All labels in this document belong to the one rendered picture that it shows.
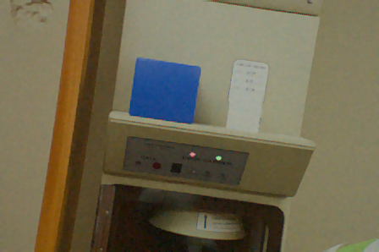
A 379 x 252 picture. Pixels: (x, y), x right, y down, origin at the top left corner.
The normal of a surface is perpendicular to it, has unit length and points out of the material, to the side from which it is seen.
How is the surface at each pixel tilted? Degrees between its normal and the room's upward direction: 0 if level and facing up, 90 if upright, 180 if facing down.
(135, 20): 90
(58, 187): 90
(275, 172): 135
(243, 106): 90
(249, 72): 90
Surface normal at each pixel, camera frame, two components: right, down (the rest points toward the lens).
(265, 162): -0.05, 0.74
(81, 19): 0.07, 0.07
